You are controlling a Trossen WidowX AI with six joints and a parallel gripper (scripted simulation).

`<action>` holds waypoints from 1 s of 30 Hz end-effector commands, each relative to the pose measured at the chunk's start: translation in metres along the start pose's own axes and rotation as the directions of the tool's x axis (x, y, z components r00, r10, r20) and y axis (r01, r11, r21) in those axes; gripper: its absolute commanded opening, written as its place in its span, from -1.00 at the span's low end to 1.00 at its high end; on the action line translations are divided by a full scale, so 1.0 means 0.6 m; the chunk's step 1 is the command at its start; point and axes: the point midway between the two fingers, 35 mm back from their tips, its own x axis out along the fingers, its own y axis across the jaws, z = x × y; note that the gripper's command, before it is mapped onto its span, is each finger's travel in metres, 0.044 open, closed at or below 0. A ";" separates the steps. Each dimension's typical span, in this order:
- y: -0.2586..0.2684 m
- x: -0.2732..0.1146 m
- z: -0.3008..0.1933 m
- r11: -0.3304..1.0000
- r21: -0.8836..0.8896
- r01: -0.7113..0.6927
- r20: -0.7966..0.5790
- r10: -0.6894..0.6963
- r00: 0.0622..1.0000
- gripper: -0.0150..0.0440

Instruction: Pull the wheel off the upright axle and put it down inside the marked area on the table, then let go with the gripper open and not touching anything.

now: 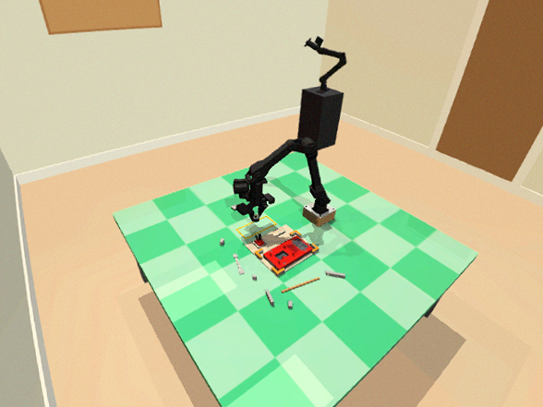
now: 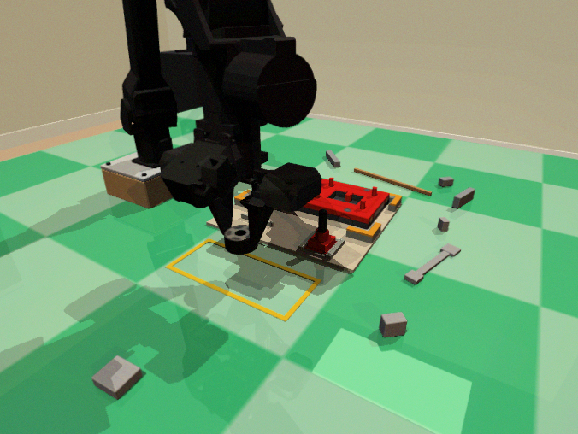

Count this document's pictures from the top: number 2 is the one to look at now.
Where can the brown thin rod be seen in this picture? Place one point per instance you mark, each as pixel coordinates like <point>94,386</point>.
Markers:
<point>393,181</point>

